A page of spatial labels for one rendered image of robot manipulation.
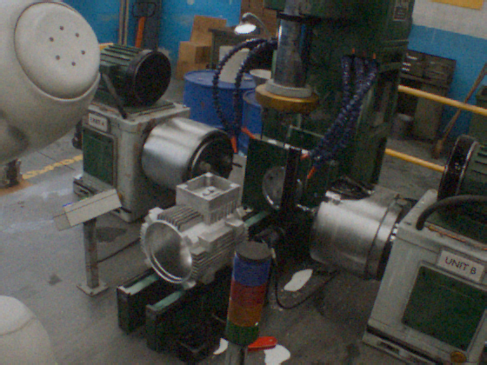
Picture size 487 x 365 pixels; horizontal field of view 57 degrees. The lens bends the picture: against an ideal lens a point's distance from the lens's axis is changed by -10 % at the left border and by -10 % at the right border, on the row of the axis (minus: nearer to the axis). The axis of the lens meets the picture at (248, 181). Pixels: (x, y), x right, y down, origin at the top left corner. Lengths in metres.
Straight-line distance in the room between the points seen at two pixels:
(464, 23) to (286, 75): 5.15
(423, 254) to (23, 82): 0.97
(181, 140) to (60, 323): 0.64
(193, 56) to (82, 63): 6.79
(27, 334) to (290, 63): 0.91
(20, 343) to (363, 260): 0.79
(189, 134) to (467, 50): 5.18
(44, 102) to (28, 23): 0.05
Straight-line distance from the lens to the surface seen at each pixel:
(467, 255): 1.10
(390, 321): 1.25
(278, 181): 1.51
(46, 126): 0.34
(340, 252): 1.23
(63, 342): 1.23
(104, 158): 1.67
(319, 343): 1.27
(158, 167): 1.51
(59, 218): 1.22
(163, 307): 1.13
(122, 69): 1.64
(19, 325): 0.83
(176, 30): 8.34
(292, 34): 1.30
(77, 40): 0.34
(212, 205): 1.12
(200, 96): 3.37
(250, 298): 0.82
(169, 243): 1.25
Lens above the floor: 1.64
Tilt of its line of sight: 24 degrees down
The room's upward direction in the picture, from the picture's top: 7 degrees clockwise
